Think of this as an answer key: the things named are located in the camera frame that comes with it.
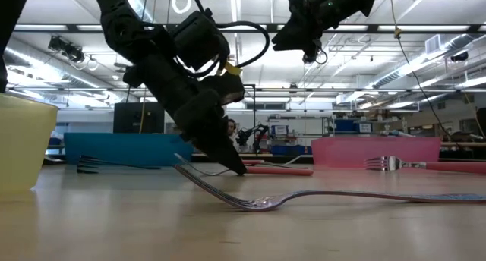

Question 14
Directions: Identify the blue storage crate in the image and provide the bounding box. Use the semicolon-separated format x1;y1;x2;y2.
271;144;313;156

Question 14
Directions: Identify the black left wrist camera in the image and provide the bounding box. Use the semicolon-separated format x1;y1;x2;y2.
207;73;247;105

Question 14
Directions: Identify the yellow plastic cup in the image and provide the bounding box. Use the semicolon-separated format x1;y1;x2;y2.
0;93;59;196

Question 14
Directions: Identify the yellow tape tag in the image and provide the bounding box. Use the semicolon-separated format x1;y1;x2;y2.
223;61;243;77

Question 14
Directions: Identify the white hanging ring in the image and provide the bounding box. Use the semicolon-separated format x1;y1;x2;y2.
171;0;192;15

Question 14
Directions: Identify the blue bin with white label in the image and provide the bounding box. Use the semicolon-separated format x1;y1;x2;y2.
334;118;373;134

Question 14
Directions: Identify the red-handled silver fork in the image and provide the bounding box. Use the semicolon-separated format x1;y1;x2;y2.
173;153;315;178
365;156;486;175
242;159;309;170

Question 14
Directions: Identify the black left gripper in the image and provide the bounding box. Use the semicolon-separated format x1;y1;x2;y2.
121;55;248;176

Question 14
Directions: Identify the black beam with light strips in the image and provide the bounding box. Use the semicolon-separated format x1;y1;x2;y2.
13;23;486;33

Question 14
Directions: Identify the black monitor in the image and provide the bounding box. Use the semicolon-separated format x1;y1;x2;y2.
112;101;166;134

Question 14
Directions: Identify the blue plastic bin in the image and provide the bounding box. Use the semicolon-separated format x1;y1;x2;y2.
63;132;194;167

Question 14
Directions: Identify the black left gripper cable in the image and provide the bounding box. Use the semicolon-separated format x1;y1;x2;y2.
216;20;271;69

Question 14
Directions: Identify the pink plastic bin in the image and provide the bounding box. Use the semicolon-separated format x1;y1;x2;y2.
311;136;443;169

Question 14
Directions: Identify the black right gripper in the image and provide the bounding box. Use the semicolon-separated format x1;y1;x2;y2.
272;0;364;52

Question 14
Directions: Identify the person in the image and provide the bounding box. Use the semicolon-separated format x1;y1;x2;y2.
226;118;238;148

